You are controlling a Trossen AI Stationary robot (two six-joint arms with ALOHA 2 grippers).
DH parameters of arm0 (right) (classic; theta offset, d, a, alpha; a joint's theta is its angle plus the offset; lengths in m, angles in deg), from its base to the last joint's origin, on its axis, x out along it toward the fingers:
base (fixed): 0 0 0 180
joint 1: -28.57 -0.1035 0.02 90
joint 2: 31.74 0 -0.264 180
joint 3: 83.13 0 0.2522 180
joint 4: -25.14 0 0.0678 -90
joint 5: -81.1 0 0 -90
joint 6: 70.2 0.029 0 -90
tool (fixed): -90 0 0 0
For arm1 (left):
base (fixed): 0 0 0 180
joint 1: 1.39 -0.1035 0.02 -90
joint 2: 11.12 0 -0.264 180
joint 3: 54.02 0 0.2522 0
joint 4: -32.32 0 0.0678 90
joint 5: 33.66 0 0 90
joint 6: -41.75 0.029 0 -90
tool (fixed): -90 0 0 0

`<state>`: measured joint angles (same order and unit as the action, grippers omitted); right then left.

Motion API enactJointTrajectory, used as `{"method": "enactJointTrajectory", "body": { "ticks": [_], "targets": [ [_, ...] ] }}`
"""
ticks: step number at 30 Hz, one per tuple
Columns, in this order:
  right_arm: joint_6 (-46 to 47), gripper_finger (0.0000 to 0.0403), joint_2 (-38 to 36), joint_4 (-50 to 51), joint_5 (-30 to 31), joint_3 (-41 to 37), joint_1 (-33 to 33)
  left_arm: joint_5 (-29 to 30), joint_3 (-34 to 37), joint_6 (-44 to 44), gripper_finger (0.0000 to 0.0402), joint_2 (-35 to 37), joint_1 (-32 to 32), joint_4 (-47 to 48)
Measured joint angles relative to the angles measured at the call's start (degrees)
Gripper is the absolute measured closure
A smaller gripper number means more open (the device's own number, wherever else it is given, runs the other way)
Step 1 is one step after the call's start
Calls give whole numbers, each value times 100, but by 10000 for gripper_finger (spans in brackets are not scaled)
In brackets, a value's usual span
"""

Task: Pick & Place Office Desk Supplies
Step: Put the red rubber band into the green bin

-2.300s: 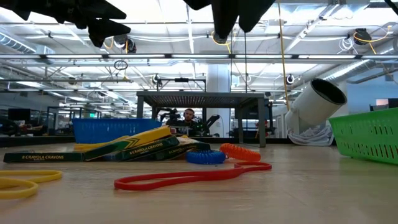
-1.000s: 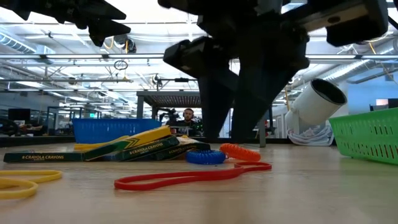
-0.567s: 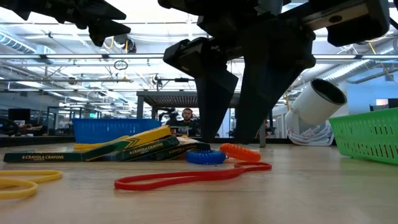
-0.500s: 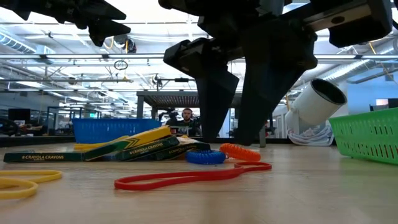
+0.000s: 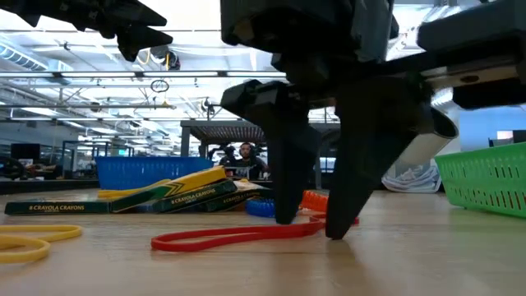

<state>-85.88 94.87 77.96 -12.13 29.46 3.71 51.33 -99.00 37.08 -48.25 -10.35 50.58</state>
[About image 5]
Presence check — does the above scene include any blue plastic basket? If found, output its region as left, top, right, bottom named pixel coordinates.
left=95, top=155, right=218, bottom=191

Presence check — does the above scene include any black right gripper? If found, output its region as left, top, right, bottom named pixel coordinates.
left=219, top=0, right=526, bottom=110

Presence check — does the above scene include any black computer monitor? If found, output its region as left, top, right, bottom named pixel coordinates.
left=487, top=129, right=526, bottom=147

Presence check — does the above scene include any white bundled lamp cord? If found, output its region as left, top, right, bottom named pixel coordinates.
left=381, top=159, right=444, bottom=194

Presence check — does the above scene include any orange coil wrist keychain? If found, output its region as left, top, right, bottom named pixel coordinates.
left=298, top=189, right=330, bottom=214

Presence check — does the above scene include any yellow rubber band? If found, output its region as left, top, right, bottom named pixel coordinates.
left=0, top=224, right=84, bottom=265

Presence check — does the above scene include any person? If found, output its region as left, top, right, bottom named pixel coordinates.
left=216, top=143, right=240, bottom=169
left=234, top=141, right=271, bottom=181

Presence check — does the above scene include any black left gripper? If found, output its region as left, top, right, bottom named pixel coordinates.
left=0, top=0, right=174, bottom=62

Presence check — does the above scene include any green plastic basket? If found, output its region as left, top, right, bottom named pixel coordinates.
left=434, top=141, right=526, bottom=220

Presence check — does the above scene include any blue coil wrist keychain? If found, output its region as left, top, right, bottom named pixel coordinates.
left=245, top=197, right=277, bottom=219

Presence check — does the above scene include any red rubber band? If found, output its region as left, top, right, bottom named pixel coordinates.
left=150, top=213, right=361, bottom=253

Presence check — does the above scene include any black aluminium table frame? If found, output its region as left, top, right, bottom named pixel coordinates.
left=0, top=178, right=387, bottom=196

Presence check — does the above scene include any grey perforated metal shelf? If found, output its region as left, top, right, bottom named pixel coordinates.
left=179, top=119, right=330, bottom=190

